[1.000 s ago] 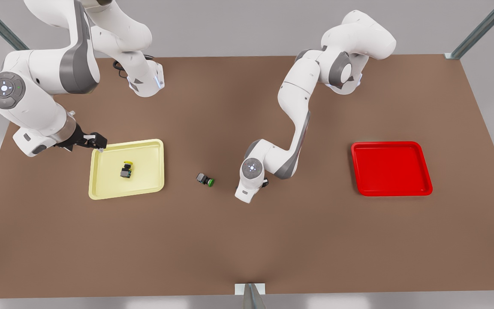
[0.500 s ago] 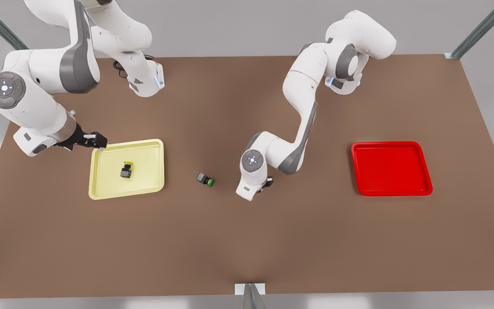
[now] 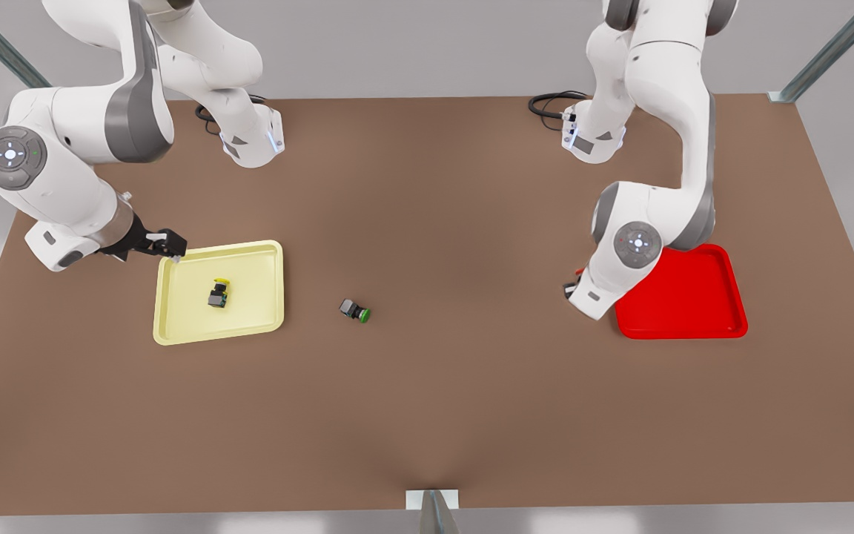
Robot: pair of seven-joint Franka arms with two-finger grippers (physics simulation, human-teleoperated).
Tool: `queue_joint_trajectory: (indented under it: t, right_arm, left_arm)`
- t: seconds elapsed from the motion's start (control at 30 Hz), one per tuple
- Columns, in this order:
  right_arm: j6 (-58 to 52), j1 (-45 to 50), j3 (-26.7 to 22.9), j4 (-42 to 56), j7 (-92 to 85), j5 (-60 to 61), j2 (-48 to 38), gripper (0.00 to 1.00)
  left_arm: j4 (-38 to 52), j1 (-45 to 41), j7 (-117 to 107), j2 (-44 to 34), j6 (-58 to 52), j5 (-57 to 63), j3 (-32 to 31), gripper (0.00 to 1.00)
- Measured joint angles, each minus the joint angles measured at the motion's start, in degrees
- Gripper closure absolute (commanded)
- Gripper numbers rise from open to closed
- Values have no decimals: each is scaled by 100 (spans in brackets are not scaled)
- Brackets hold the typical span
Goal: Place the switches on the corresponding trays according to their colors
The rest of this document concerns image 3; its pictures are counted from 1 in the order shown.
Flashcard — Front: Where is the pale yellow tray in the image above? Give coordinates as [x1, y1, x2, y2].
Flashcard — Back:
[153, 240, 285, 346]

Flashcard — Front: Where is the red tray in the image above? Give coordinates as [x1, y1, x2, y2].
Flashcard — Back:
[615, 243, 749, 340]

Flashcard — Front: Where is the black cable loop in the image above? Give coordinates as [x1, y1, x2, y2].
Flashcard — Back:
[529, 90, 591, 132]
[195, 94, 268, 136]

